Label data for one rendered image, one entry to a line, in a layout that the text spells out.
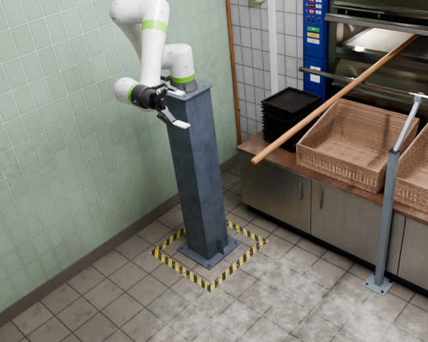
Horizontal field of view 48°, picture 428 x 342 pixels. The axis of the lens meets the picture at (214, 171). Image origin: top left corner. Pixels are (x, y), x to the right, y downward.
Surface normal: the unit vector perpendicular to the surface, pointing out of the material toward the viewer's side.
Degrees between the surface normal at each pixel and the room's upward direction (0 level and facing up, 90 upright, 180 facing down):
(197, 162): 90
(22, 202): 90
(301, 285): 0
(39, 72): 90
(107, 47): 90
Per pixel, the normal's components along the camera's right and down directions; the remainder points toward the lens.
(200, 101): 0.73, 0.32
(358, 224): -0.69, 0.47
